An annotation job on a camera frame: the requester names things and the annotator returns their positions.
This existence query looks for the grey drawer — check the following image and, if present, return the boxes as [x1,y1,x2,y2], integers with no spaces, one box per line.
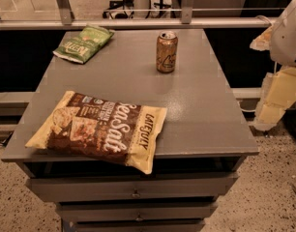
[26,172,238,202]
[74,219,205,232]
[57,201,217,222]

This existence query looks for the green kettle chip bag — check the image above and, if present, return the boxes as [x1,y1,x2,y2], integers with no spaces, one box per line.
[53,25,114,64]

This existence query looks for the grey drawer cabinet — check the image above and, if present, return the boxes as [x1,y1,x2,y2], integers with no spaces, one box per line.
[3,29,257,232]

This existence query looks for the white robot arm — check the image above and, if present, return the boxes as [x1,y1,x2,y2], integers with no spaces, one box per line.
[250,0,296,131]

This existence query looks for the metal railing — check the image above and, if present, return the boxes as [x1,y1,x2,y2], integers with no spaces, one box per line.
[0,0,277,30]

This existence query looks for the top grey drawer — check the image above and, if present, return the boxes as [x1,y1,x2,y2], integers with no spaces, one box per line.
[26,172,238,202]

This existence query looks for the brown sea salt chip bag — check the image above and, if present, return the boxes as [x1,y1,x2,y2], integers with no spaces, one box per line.
[26,91,167,174]

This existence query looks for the orange soda can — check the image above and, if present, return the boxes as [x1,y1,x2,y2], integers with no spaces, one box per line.
[156,31,178,73]

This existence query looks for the white cable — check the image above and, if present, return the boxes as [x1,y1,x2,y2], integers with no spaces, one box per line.
[237,101,259,114]

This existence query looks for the bottom grey drawer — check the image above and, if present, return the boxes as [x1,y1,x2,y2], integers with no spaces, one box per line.
[74,219,205,232]

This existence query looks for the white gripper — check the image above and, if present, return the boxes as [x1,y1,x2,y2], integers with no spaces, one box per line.
[250,0,296,131]

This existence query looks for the middle grey drawer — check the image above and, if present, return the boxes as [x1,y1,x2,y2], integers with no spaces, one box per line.
[57,201,217,222]

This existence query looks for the black office chair base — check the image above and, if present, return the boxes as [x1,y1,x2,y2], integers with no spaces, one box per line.
[103,0,133,19]

